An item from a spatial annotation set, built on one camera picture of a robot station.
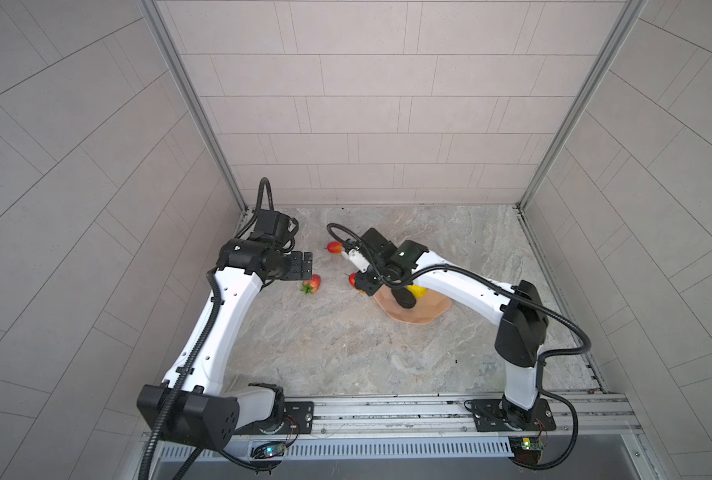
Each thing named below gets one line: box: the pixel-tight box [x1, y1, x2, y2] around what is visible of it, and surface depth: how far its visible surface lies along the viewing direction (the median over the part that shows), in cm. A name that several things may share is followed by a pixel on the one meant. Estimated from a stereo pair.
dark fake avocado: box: [391, 287, 417, 309], surface depth 90 cm
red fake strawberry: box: [300, 274, 321, 294], surface depth 93 cm
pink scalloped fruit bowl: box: [373, 285, 452, 325], surface depth 90 cm
